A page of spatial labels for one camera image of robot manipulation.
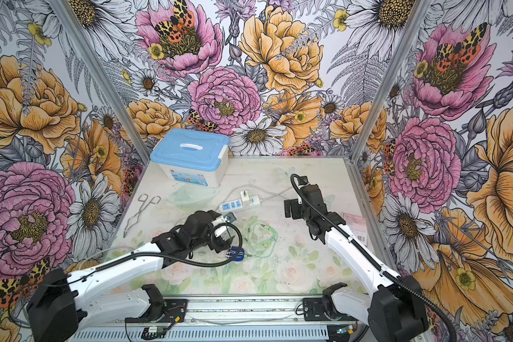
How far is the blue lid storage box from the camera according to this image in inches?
38.8

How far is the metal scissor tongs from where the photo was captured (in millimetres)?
959

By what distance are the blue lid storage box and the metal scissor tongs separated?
0.12 metres

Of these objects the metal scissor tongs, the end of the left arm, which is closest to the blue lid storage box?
the metal scissor tongs

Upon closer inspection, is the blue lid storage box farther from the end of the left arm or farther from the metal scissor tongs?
the end of the left arm
